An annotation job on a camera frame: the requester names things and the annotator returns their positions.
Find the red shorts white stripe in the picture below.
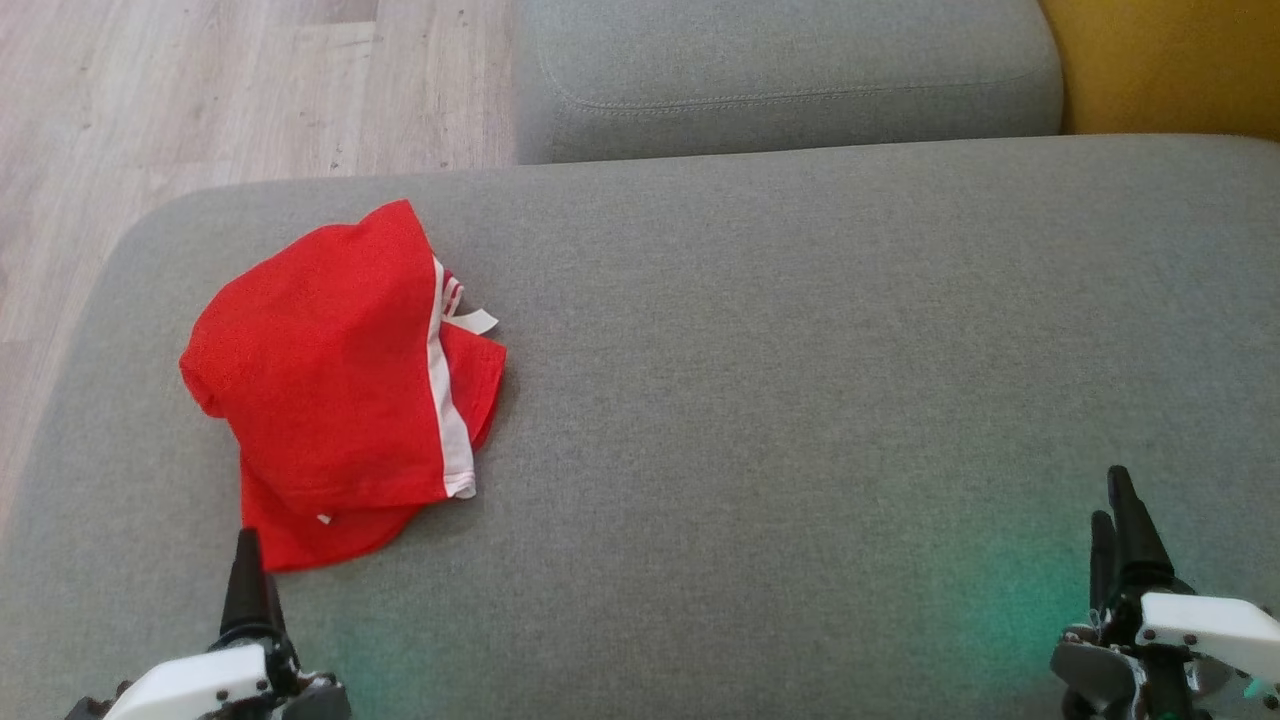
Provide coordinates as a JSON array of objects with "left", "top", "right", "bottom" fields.
[{"left": 179, "top": 199, "right": 478, "bottom": 518}]

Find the large grey sofa seat cushion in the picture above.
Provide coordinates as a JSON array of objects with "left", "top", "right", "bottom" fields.
[{"left": 0, "top": 133, "right": 1280, "bottom": 720}]

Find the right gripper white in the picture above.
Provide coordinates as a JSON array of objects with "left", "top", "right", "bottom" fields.
[{"left": 1050, "top": 465, "right": 1280, "bottom": 720}]

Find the large yellow sofa backrest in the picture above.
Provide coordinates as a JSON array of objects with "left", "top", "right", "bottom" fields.
[{"left": 1038, "top": 0, "right": 1280, "bottom": 138}]

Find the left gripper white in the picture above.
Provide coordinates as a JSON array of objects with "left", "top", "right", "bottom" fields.
[{"left": 65, "top": 528, "right": 351, "bottom": 720}]

